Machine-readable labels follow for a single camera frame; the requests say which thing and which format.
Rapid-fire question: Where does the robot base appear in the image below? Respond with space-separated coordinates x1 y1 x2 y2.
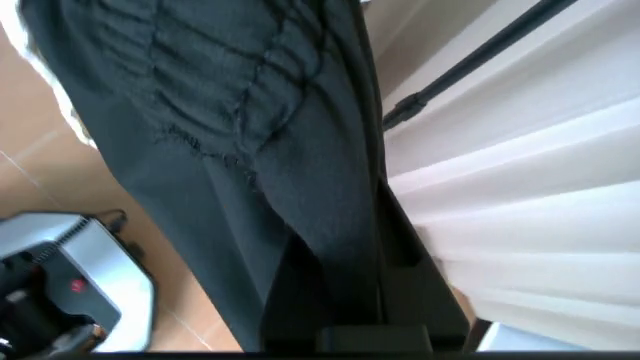
0 210 158 357

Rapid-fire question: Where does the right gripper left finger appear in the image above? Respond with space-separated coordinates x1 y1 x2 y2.
258 233 327 352

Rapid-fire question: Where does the black clothes rack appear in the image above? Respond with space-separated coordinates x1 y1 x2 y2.
381 0 582 133

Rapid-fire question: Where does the black garment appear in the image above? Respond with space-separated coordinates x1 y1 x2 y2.
17 0 390 354

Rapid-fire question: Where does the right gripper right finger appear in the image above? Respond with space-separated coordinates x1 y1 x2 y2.
376 178 472 352

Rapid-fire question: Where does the white printed shirt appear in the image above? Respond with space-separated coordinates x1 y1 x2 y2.
0 0 99 151

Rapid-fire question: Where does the beige curtain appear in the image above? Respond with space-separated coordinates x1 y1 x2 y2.
361 0 640 352

